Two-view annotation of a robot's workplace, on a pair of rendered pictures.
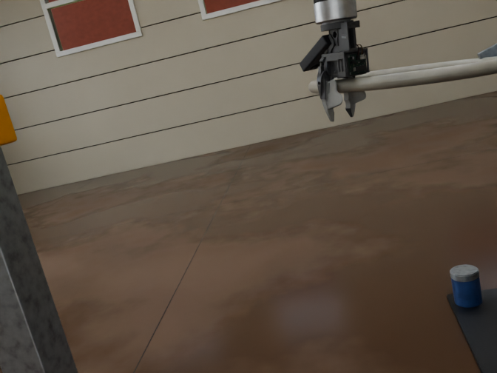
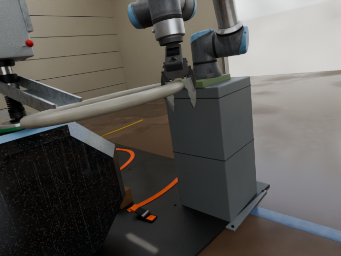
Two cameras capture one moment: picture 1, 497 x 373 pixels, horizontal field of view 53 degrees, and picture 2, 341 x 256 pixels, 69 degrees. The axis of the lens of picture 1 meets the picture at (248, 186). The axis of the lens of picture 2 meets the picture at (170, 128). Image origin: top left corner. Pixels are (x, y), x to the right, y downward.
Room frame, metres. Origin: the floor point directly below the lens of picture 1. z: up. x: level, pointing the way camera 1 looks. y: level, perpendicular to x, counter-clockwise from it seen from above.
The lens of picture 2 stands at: (1.79, 0.15, 1.03)
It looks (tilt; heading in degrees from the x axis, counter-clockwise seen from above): 15 degrees down; 216
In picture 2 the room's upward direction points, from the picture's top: 9 degrees counter-clockwise
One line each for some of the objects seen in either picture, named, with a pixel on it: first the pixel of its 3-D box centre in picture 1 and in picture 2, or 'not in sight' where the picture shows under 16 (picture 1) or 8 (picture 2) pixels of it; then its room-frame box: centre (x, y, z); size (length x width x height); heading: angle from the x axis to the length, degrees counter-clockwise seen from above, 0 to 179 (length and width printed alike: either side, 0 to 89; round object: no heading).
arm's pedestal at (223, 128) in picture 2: not in sight; (213, 145); (0.35, -0.55, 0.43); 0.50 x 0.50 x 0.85; 82
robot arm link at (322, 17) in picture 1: (336, 12); (168, 31); (1.14, -0.27, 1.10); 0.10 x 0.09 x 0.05; 119
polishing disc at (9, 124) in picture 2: not in sight; (20, 121); (1.25, -1.10, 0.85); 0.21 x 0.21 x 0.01
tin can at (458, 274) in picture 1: (466, 286); not in sight; (1.72, -0.71, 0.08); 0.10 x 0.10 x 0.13
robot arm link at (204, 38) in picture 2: not in sight; (204, 45); (0.35, -0.54, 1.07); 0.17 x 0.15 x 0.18; 97
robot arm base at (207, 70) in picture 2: not in sight; (205, 69); (0.35, -0.55, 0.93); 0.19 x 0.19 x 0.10
